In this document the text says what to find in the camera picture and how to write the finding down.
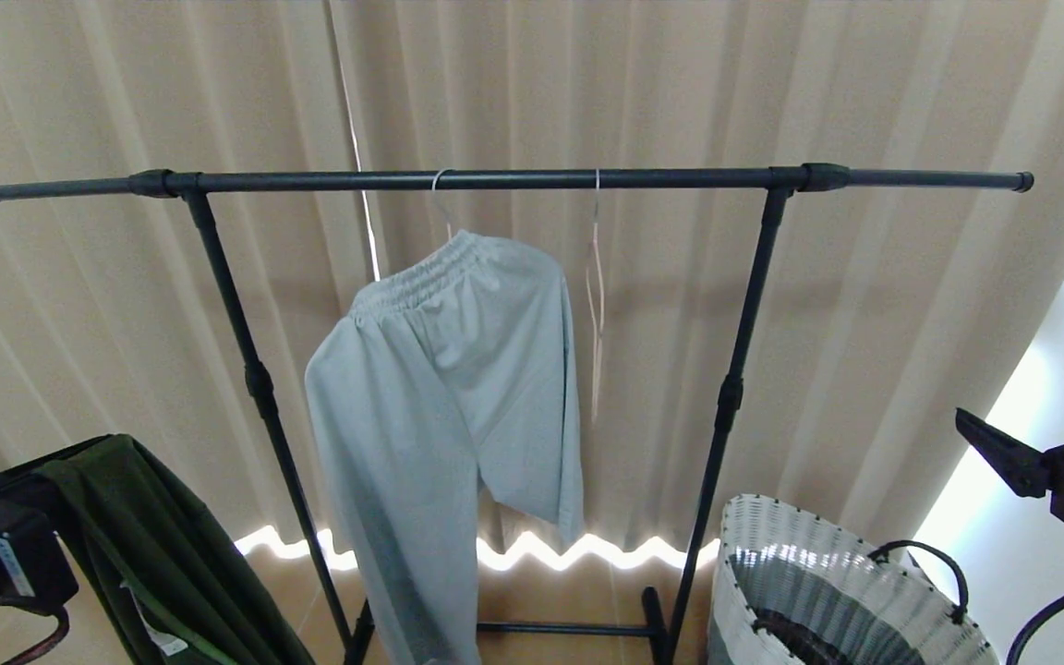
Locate pale grey shorts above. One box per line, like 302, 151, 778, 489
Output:
303, 228, 587, 665

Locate beige curtain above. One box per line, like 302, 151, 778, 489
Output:
0, 0, 1064, 575

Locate white laundry basket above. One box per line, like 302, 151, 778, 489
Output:
707, 493, 1000, 665

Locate black clothes rack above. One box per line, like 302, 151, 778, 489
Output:
0, 162, 1035, 665

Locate pink clothes hanger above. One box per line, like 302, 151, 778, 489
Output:
429, 168, 461, 243
584, 168, 609, 427

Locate green garment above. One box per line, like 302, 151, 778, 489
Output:
32, 433, 317, 665

